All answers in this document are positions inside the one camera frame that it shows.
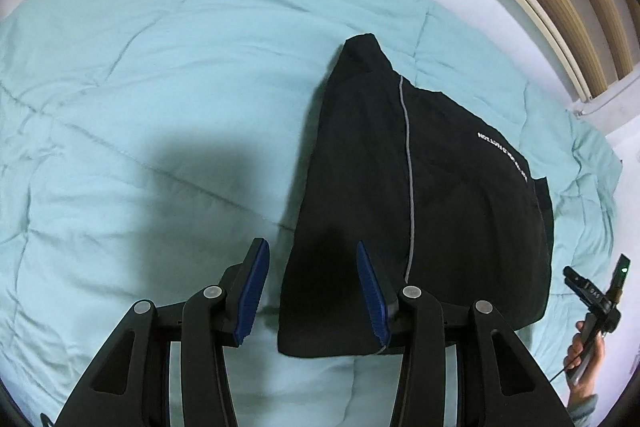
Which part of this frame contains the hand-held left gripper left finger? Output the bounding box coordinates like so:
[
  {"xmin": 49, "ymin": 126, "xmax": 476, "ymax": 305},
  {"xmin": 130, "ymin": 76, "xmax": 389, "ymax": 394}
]
[{"xmin": 52, "ymin": 238, "xmax": 271, "ymax": 427}]

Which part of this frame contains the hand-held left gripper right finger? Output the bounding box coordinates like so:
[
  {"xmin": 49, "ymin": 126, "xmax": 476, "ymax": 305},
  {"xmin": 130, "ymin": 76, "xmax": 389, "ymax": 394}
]
[{"xmin": 355, "ymin": 241, "xmax": 576, "ymax": 427}]

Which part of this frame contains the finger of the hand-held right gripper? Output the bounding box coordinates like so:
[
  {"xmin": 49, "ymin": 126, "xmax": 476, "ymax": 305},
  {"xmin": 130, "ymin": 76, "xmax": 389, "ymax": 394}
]
[{"xmin": 564, "ymin": 267, "xmax": 587, "ymax": 295}]

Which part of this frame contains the black hooded jacket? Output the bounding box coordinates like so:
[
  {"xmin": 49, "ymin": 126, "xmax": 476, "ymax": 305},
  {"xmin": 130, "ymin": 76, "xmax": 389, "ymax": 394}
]
[{"xmin": 276, "ymin": 33, "xmax": 555, "ymax": 358}]

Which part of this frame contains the person's right forearm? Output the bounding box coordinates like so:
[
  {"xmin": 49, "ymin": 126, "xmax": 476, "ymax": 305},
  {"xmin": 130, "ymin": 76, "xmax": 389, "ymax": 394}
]
[{"xmin": 565, "ymin": 393, "xmax": 600, "ymax": 424}]

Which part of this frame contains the person's right hand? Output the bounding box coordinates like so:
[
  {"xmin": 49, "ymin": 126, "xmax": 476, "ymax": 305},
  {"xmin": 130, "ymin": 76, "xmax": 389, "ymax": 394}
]
[{"xmin": 562, "ymin": 319, "xmax": 607, "ymax": 402}]

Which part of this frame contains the teal quilted blanket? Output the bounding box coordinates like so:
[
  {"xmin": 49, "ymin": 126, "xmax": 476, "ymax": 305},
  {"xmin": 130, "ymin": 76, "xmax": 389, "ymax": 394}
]
[{"xmin": 0, "ymin": 0, "xmax": 623, "ymax": 427}]

